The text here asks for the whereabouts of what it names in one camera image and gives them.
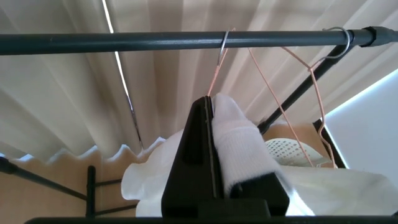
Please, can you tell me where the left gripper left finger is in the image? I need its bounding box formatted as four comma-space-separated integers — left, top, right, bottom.
160, 95, 218, 218

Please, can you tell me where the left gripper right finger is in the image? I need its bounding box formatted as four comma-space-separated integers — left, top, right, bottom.
207, 96, 290, 216

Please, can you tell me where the white printed T-shirt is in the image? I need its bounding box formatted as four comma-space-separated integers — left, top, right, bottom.
120, 92, 398, 218

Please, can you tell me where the white laundry basket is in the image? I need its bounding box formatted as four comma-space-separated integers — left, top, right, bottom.
264, 138, 332, 167

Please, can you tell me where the black clothes rack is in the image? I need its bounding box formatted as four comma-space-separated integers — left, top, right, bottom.
0, 26, 398, 218

